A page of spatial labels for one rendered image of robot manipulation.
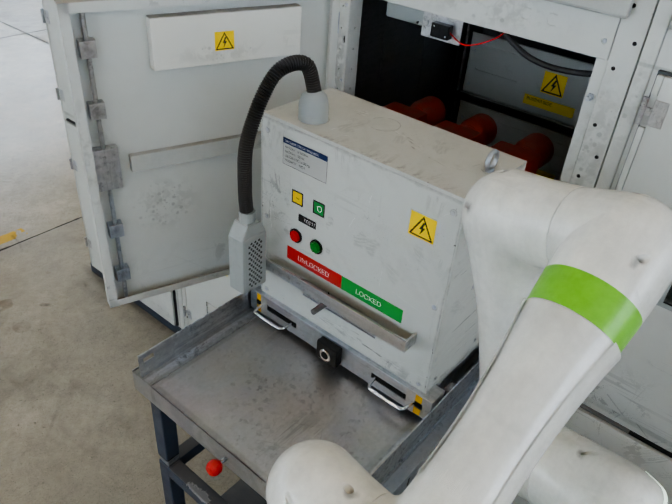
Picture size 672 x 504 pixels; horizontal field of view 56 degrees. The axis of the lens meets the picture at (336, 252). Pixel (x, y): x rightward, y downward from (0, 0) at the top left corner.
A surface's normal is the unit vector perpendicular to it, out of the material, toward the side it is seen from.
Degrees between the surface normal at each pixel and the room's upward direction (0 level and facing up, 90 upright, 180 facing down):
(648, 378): 90
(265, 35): 90
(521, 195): 41
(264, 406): 0
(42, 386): 0
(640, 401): 90
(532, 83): 90
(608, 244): 34
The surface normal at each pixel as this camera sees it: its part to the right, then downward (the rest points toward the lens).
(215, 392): 0.07, -0.82
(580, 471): -0.61, -0.49
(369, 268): -0.65, 0.40
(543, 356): -0.35, -0.37
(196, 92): 0.51, 0.52
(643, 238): -0.02, -0.26
